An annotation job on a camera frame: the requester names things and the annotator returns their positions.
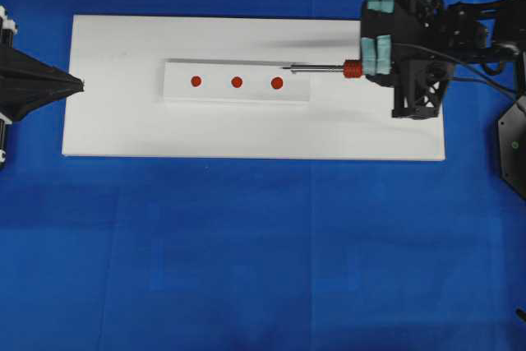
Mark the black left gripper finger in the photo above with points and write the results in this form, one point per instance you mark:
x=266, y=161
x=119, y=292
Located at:
x=19, y=67
x=18, y=101

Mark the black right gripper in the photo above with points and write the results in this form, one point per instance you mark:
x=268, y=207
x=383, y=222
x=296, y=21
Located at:
x=385, y=26

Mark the red handled soldering iron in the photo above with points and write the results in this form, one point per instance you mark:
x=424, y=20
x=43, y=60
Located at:
x=350, y=69

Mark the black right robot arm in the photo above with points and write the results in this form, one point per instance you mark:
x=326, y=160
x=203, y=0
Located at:
x=472, y=33

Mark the white strip with red marks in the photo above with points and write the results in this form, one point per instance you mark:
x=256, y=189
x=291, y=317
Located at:
x=233, y=82

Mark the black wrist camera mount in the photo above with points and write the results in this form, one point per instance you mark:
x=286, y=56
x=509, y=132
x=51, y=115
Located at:
x=421, y=87

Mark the black aluminium frame rail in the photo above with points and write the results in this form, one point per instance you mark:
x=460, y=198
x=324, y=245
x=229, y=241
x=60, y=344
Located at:
x=511, y=124

